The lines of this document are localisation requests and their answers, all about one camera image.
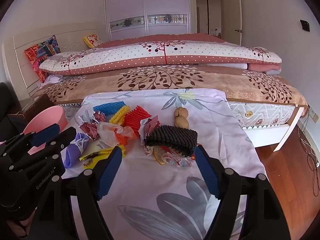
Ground translucent orange plastic bag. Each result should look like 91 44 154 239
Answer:
97 121 137 147

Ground wall power outlet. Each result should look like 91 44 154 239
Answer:
309 109 320 123

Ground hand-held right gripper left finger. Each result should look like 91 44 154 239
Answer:
32 145 123 240

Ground white folded blanket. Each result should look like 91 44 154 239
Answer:
200 62 249 71

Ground polka-dot tree-print quilt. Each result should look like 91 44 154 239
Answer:
39 41 282 76

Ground cream headboard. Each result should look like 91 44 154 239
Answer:
1 22 98 98

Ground colourful patterned pillow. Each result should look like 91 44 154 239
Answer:
24 35 61 83

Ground yellow printed wrapper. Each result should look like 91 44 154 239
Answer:
79 145 125 170

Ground white sliding-door wardrobe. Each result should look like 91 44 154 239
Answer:
103 0 192 41

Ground person's left hand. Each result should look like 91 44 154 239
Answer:
6 210 35 238

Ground closet doors beyond doorway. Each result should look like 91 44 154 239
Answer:
195 0 223 35

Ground bed with floral bedding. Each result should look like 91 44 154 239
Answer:
34 65 309 118

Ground black leather chair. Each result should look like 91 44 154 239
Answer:
0 82 28 143

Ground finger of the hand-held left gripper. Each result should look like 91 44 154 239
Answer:
1 124 61 153
7 127 77 173

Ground brown cardboard box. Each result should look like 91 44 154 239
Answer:
7 94 54 128

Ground yellow flowered pillow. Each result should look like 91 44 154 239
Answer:
83 34 103 48

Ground white bed frame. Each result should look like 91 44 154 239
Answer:
244 106 308 153

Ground white floral cloth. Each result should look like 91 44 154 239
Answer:
61 88 268 240

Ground tangled floor cables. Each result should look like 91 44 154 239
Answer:
299 115 320 195

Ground black foam fruit net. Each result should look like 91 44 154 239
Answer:
144 125 198 157

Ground red foam fruit net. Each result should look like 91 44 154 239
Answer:
123 105 152 137

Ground clear printed candy wrapper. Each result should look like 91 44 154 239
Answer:
153 146 197 172

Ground red white wrapper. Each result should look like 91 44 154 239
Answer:
79 121 100 140
139 115 160 140
93 111 107 123

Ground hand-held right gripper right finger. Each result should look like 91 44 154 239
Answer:
194 145 292 240

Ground cream room door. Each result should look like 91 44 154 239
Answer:
231 0 243 47

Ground yellow foam fruit net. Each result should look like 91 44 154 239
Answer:
109 106 130 125

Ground pink folded blanket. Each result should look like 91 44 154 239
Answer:
247 63 282 75

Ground pink plastic bucket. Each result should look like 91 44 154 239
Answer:
22 105 68 155

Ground blue foam fruit net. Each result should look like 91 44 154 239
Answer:
93 101 127 117

